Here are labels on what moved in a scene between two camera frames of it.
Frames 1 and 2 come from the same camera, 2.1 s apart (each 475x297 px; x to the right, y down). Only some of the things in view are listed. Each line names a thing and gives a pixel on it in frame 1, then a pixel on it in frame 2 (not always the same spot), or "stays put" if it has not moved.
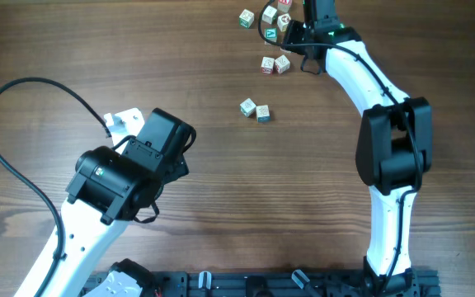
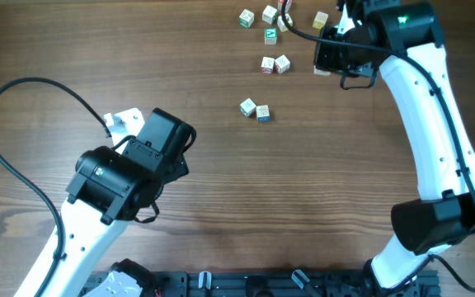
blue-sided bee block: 263,114 stays put
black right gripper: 292,34 → 328,61
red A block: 267,64 stays put
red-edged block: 247,107 stays put
